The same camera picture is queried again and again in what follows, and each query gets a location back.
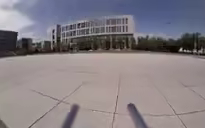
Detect robot's own part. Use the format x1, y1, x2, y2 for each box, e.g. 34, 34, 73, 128
60, 103, 81, 128
126, 102, 149, 128

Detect large white building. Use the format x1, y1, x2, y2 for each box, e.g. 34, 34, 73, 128
49, 14, 137, 52

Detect row of parked vehicles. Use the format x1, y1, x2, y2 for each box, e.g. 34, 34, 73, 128
178, 47, 205, 57

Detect pale concrete slab pavement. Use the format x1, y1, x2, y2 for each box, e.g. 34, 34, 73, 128
0, 50, 205, 128

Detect dark building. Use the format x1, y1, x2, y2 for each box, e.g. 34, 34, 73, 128
0, 29, 19, 52

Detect row of trees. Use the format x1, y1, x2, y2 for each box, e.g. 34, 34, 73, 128
135, 31, 205, 54

